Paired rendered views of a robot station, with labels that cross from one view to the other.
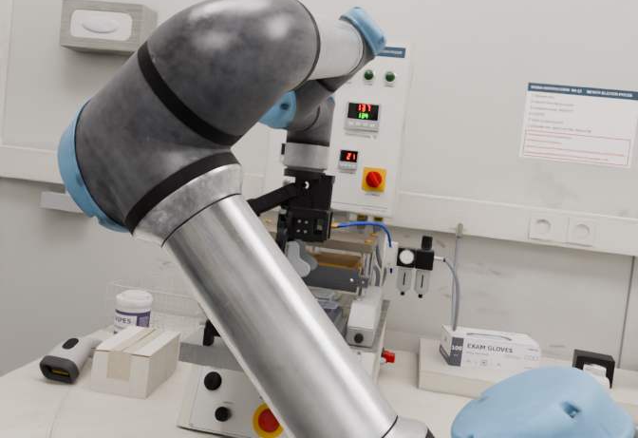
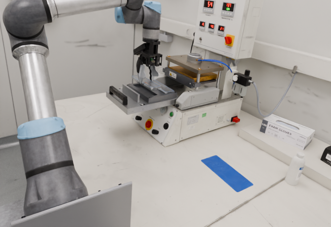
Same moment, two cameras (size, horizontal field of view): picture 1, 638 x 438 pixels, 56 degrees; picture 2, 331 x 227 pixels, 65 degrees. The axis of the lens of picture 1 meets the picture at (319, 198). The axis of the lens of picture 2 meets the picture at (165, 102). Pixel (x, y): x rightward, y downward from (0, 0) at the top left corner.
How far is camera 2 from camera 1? 88 cm
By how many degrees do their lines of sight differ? 46
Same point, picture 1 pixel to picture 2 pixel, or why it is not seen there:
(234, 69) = (9, 21)
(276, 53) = (20, 15)
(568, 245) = not seen: outside the picture
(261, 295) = (23, 80)
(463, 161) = (310, 31)
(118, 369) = not seen: hidden behind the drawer
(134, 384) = not seen: hidden behind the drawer
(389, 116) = (238, 9)
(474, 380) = (259, 140)
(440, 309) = (284, 106)
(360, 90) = not seen: outside the picture
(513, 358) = (290, 138)
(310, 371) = (27, 101)
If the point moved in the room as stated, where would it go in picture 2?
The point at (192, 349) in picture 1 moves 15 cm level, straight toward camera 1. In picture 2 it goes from (107, 94) to (82, 103)
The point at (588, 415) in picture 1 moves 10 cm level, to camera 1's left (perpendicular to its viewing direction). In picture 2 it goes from (24, 127) to (10, 113)
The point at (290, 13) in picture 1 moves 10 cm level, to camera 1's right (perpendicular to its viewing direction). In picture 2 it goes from (27, 1) to (42, 5)
